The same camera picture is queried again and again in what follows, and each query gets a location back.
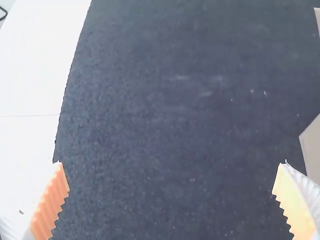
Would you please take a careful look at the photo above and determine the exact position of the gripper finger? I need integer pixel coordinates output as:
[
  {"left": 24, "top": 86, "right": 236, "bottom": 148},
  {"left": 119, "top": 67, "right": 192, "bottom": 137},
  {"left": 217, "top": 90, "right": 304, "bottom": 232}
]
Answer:
[
  {"left": 271, "top": 159, "right": 320, "bottom": 240},
  {"left": 0, "top": 160, "right": 70, "bottom": 240}
]

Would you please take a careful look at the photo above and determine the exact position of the black mat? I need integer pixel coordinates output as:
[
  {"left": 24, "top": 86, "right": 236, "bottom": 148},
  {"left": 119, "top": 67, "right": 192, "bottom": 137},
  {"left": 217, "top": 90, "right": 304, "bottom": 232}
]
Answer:
[{"left": 51, "top": 0, "right": 320, "bottom": 240}]

